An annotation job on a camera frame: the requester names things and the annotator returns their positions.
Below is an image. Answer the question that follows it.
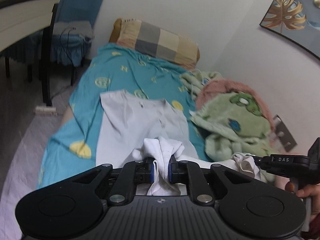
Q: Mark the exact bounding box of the white t-shirt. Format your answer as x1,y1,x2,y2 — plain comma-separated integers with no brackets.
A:
95,89,268,197

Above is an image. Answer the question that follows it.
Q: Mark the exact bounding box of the person's right hand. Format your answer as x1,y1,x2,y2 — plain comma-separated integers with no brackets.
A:
285,180,320,240

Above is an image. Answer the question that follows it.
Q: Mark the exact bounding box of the teal patterned bed sheet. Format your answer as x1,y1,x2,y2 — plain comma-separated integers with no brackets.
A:
38,43,209,188

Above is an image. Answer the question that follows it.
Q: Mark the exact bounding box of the green and pink blanket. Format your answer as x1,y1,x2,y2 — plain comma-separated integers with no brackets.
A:
180,72,277,161

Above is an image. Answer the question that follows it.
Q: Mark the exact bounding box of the plaid pillow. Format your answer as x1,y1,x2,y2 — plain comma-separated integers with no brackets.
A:
109,18,200,70

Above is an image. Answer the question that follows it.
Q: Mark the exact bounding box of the grey folded cloth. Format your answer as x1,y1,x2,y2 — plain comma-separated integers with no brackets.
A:
53,21,94,40

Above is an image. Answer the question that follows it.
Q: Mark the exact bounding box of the blue covered chair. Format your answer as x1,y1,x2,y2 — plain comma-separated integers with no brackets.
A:
50,0,103,67

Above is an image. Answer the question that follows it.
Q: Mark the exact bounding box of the grey wall outlet panel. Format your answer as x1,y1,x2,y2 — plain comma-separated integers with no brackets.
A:
272,115,297,152

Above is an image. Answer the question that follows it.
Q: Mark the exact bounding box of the white charging cable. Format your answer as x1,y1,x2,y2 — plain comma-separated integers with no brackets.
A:
186,69,208,97

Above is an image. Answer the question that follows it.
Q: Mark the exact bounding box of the black cable on chair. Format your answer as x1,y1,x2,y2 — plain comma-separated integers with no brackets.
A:
58,26,78,68

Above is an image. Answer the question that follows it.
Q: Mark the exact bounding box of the leaf wall painting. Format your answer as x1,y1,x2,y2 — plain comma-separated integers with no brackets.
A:
260,0,319,59

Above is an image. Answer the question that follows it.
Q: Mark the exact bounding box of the white desk with black frame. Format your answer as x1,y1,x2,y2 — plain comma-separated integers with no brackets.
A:
1,0,60,107

